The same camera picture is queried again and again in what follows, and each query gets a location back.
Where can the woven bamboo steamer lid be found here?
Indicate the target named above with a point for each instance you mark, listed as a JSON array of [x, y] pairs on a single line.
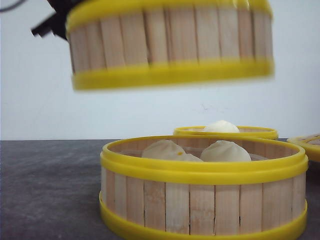
[[311, 145]]

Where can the white bun right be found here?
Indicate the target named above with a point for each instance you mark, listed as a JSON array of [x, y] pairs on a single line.
[[225, 151]]

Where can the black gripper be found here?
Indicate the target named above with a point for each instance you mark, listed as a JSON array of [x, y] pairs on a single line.
[[56, 22]]

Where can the bamboo steamer tray one bun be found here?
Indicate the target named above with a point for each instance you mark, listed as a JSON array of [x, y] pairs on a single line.
[[244, 131]]

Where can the white bun left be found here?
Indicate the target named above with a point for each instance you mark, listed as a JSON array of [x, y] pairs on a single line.
[[169, 151]]

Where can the bamboo steamer bottom tray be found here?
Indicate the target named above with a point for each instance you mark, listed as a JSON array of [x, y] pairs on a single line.
[[143, 198]]

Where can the white steamed bun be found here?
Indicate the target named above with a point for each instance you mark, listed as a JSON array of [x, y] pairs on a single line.
[[221, 126]]

